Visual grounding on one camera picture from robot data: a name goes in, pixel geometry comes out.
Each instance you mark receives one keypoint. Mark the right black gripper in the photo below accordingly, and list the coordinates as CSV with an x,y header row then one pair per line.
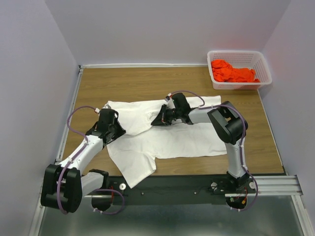
x,y
161,119

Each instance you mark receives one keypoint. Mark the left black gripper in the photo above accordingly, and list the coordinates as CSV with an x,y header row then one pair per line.
x,y
121,131

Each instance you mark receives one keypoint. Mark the white t shirt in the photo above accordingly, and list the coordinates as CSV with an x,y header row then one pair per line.
x,y
134,153

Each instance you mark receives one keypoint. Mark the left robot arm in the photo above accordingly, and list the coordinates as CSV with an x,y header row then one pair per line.
x,y
64,186

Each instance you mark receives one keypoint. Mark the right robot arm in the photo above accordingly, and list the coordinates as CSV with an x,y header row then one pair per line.
x,y
228,123

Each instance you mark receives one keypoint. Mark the orange t shirt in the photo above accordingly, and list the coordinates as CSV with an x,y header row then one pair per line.
x,y
224,72

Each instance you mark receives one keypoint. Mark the white plastic basket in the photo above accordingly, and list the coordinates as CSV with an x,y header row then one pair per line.
x,y
241,59

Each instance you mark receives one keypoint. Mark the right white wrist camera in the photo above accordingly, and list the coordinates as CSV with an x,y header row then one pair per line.
x,y
169,101

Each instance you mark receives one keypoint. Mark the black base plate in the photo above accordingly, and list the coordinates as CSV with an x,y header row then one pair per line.
x,y
176,190

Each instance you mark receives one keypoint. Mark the aluminium frame rail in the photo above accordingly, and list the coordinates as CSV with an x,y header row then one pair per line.
x,y
97,83

